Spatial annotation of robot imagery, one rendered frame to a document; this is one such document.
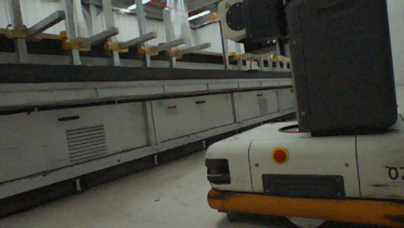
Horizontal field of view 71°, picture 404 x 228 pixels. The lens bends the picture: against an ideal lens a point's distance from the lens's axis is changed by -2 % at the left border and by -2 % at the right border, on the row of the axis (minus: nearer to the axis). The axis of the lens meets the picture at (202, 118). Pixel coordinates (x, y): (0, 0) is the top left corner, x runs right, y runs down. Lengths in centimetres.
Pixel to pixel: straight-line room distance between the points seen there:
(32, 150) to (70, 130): 23
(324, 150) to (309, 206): 17
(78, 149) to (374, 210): 152
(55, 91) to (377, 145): 135
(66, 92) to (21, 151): 38
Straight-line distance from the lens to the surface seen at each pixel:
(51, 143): 178
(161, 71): 195
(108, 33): 144
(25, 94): 150
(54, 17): 131
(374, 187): 85
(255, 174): 91
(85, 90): 164
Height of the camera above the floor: 42
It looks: 3 degrees down
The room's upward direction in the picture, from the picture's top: 8 degrees counter-clockwise
